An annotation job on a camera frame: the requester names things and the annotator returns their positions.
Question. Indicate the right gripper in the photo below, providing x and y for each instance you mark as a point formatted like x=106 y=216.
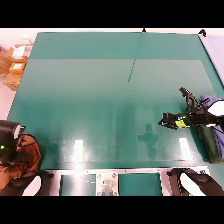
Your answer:
x=173 y=120

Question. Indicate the orange T-shirt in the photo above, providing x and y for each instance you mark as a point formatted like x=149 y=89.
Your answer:
x=29 y=150

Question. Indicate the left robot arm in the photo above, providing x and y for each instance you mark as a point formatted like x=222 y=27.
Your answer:
x=8 y=135

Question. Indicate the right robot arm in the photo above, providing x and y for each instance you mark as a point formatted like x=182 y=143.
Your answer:
x=213 y=118

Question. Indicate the dark green garment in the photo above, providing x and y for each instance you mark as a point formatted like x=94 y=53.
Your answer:
x=210 y=143

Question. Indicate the purple garment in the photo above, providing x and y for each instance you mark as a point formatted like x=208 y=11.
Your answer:
x=218 y=133

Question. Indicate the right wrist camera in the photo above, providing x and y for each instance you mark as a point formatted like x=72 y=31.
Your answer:
x=190 y=97

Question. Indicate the silver frame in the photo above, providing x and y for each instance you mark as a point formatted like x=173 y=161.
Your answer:
x=106 y=181

